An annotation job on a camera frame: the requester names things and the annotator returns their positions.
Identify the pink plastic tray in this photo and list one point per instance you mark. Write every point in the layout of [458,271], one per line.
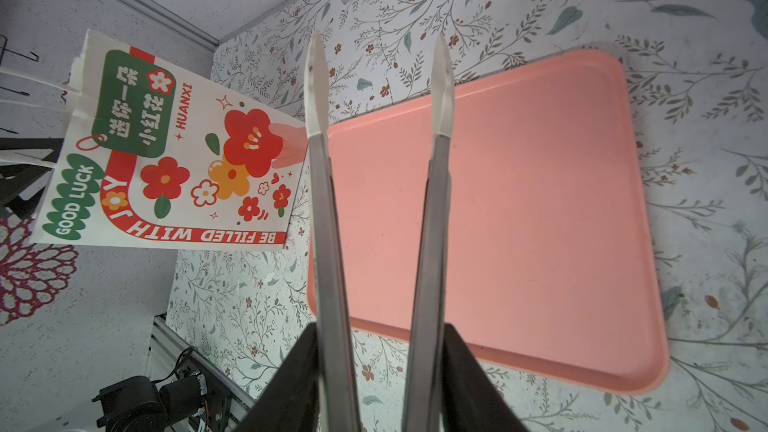
[550,268]

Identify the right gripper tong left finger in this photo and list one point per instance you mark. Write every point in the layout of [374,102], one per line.
[338,391]

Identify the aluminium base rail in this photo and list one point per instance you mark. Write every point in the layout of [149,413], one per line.
[171,358]

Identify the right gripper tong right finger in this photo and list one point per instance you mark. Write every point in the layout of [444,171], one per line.
[422,398]

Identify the white floral paper bag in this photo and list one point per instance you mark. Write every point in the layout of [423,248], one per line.
[156,156]

